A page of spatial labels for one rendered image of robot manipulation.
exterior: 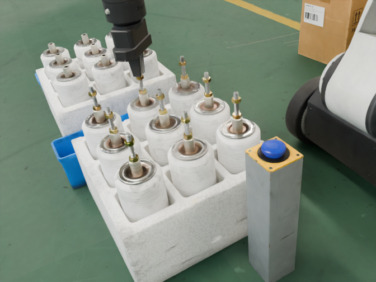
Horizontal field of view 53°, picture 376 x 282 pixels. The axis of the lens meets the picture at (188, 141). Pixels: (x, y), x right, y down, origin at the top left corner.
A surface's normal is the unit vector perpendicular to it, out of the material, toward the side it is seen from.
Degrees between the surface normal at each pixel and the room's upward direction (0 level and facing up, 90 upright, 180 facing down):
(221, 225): 90
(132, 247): 90
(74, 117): 90
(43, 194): 0
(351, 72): 55
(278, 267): 90
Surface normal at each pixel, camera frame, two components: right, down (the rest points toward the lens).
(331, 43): -0.85, 0.38
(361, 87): -0.82, -0.13
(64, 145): 0.47, 0.44
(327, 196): -0.11, -0.80
